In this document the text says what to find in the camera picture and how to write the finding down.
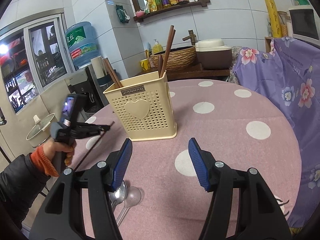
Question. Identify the cream pot with lid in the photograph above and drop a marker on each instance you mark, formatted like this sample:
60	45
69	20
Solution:
40	132

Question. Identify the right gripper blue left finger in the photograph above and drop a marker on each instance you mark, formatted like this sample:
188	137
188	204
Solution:
119	161

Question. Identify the woven basin sink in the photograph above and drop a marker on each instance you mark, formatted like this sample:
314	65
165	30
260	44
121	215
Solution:
179	58

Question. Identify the black chopstick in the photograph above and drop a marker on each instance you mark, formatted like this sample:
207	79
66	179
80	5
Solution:
106	128

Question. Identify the black jacket forearm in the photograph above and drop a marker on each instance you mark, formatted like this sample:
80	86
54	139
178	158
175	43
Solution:
21	182

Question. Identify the wooden handled steel spoon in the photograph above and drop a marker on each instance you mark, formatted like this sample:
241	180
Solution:
160	64

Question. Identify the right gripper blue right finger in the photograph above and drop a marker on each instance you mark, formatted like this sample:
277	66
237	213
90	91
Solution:
202	162

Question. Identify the yellow soap bottle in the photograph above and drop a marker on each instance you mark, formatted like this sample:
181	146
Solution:
157	47

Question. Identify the translucent plastic spoon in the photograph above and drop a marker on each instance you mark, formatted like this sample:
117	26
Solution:
134	197

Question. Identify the pink polka dot tablecloth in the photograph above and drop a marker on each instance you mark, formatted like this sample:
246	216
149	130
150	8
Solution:
255	173

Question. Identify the blue water jug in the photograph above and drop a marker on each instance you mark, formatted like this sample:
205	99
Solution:
81	43

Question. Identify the yellow mug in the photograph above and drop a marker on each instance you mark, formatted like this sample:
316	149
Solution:
145	64

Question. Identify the brown wooden chopstick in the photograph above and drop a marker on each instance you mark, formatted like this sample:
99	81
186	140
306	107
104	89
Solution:
168	48
163	67
112	73

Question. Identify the window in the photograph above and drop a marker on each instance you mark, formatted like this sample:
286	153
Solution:
34	56

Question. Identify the dark wooden counter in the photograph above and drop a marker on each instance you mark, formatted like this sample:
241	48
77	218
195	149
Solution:
197	72

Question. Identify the left hand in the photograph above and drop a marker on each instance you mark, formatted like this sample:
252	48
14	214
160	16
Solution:
51	148

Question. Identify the white microwave oven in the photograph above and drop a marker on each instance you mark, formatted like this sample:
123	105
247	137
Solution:
305	24

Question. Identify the green hanging packet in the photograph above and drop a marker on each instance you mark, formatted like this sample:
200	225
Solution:
122	14

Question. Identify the water dispenser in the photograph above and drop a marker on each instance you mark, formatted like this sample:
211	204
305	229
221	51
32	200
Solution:
85	82

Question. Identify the yellow roll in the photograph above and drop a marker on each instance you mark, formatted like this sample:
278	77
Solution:
274	18

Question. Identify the white brown rice cooker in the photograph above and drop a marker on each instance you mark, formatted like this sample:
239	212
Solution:
213	54

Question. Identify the cream perforated utensil holder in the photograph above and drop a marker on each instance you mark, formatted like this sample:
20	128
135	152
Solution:
143	107

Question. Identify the bamboo faucet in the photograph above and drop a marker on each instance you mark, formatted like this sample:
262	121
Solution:
191	36

